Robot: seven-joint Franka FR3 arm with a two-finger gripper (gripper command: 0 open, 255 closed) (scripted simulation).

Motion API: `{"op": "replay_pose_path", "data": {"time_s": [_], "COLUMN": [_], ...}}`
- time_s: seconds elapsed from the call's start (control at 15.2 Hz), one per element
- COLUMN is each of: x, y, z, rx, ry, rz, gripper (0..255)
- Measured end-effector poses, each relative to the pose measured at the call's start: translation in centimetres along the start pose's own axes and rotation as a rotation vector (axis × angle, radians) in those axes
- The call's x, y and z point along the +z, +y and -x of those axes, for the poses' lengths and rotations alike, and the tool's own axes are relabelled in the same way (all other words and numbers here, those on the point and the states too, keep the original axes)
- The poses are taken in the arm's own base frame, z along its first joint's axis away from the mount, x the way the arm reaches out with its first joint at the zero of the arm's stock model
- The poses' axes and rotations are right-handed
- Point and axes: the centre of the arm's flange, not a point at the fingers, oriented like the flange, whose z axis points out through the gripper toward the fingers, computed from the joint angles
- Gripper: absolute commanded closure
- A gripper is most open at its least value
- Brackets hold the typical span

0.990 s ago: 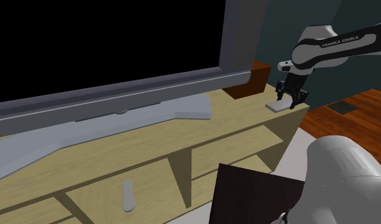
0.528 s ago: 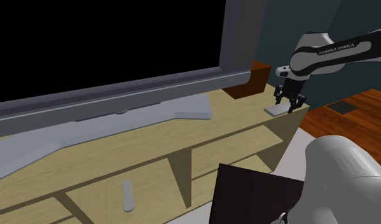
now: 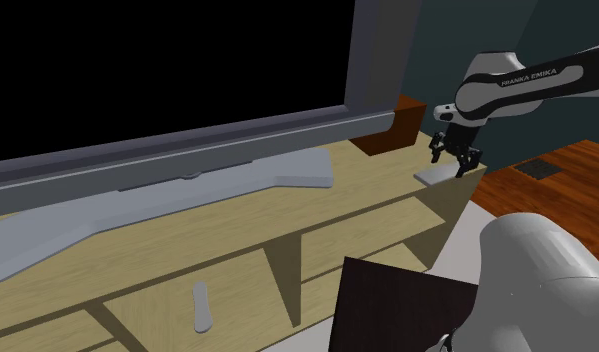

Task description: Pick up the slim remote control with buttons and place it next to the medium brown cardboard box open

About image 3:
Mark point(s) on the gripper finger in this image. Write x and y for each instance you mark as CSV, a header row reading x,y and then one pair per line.
x,y
468,161
436,146

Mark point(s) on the dark floor vent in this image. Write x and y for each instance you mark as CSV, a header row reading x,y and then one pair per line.
x,y
538,168

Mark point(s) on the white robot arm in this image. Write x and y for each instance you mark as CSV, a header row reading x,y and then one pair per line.
x,y
547,273

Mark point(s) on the dark robot stand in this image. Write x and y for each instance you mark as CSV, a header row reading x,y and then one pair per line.
x,y
401,312

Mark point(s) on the flat grey tablet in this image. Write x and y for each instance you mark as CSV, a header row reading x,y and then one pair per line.
x,y
438,174

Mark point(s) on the grey remote control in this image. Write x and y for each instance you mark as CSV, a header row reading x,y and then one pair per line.
x,y
202,312

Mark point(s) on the light wooden television cabinet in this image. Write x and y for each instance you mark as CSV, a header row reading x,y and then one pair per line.
x,y
240,229

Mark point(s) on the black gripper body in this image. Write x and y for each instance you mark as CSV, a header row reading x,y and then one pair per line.
x,y
461,136

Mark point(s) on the large grey-framed television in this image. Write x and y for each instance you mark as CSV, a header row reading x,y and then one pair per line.
x,y
157,63

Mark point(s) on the brown wooden box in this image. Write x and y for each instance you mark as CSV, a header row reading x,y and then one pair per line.
x,y
401,126

